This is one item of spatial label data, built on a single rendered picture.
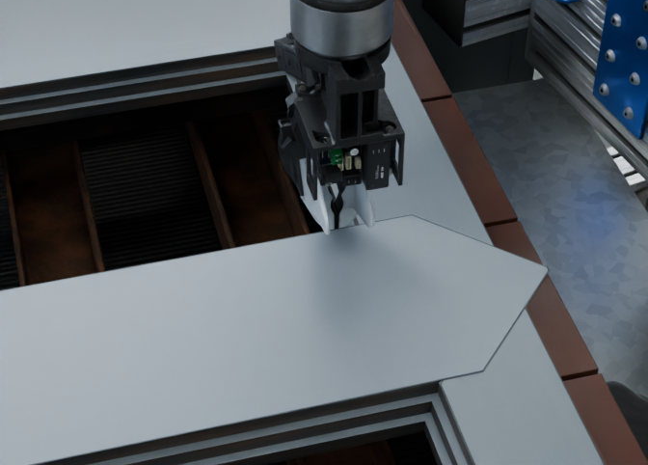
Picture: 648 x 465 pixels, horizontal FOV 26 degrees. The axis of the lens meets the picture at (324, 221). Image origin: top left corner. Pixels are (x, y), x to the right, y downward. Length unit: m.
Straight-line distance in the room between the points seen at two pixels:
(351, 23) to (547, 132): 0.61
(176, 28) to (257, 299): 0.38
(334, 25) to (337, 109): 0.06
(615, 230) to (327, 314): 0.44
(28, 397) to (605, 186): 0.69
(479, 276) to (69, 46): 0.49
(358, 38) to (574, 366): 0.32
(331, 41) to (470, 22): 0.60
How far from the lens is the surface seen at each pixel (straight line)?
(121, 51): 1.38
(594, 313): 1.37
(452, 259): 1.15
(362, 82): 1.00
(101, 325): 1.11
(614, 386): 1.28
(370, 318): 1.10
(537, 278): 1.15
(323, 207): 1.11
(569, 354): 1.13
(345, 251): 1.15
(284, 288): 1.13
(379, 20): 1.00
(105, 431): 1.04
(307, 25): 1.00
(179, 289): 1.13
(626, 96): 1.49
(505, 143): 1.54
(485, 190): 1.26
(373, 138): 1.04
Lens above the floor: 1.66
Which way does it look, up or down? 43 degrees down
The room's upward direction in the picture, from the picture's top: straight up
